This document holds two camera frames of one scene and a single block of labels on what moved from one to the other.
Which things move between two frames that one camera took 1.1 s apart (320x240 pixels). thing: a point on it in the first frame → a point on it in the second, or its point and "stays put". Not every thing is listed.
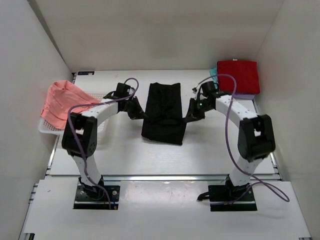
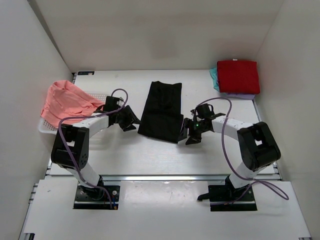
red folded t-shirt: x=246 y=73 stays put
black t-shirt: x=164 y=123 stays put
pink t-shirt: x=61 y=96 stays put
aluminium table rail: x=155 y=178 stays put
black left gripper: x=133 y=107 → x=126 y=118
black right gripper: x=195 y=111 → x=191 y=128
